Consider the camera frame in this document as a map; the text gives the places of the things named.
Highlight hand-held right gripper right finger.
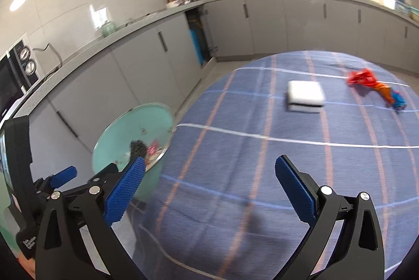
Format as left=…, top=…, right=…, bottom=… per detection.
left=275, top=154, right=385, bottom=280

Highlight grey base cabinets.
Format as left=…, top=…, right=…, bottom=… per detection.
left=20, top=0, right=419, bottom=156

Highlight grey power cable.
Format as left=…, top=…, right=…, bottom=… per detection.
left=33, top=43, right=64, bottom=71

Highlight black microwave oven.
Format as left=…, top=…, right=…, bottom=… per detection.
left=0, top=37, right=40, bottom=113

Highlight green glass jar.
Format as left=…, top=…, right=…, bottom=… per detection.
left=101, top=19, right=117, bottom=38

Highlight person's left forearm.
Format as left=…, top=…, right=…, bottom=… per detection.
left=18, top=255, right=36, bottom=279

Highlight red orange blue sock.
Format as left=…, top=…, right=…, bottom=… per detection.
left=347, top=68, right=406, bottom=112

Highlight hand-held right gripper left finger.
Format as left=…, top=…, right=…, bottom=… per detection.
left=34, top=156, right=147, bottom=280

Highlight red transparent wrapper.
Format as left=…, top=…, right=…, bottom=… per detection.
left=146, top=141, right=162, bottom=158

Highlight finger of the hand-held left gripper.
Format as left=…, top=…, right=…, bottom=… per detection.
left=64, top=163, right=119, bottom=199
left=48, top=166, right=78, bottom=189

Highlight white rectangular block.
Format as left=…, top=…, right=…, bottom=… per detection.
left=286, top=80, right=326, bottom=113

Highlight grey kitchen countertop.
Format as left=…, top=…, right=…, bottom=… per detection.
left=0, top=0, right=419, bottom=123

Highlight blue cylinder in cabinet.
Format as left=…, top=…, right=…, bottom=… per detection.
left=189, top=31, right=205, bottom=65

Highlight black fuzzy socks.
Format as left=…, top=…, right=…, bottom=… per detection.
left=129, top=139, right=148, bottom=160

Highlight blue plaid tablecloth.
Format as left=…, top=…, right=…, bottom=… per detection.
left=129, top=51, right=414, bottom=280

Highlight teal round trash bin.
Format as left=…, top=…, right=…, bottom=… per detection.
left=92, top=102, right=177, bottom=202

